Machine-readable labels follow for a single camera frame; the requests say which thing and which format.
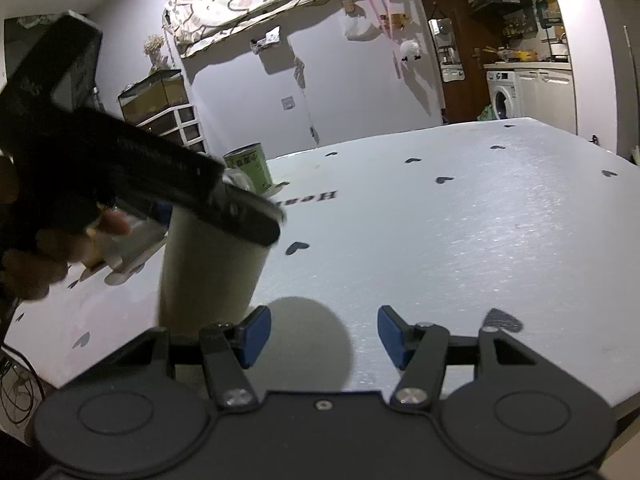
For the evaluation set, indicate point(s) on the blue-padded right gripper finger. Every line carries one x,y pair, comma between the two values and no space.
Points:
419,352
228,351

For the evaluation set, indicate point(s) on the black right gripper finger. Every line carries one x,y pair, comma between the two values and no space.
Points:
246,215

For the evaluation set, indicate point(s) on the beige metal cup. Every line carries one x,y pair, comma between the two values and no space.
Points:
208,276

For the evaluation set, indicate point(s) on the person's left hand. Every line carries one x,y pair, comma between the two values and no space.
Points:
35,254

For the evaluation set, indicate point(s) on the green tin can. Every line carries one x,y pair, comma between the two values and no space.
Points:
252,161

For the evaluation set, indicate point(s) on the white plastic drawer unit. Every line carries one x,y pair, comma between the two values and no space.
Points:
178,124

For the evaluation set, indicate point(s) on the glass fish tank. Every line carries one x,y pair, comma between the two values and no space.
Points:
154,94

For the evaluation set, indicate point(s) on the white washing machine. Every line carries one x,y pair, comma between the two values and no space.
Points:
503,91

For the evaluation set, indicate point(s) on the wall mirror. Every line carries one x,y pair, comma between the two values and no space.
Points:
446,47

